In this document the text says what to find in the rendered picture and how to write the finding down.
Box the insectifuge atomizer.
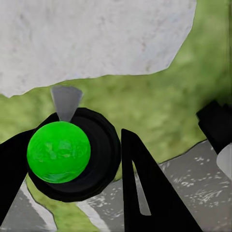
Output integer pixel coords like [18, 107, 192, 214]
[25, 86, 121, 203]

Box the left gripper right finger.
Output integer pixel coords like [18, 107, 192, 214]
[121, 129, 202, 232]

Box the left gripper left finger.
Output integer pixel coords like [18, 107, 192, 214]
[0, 129, 34, 226]

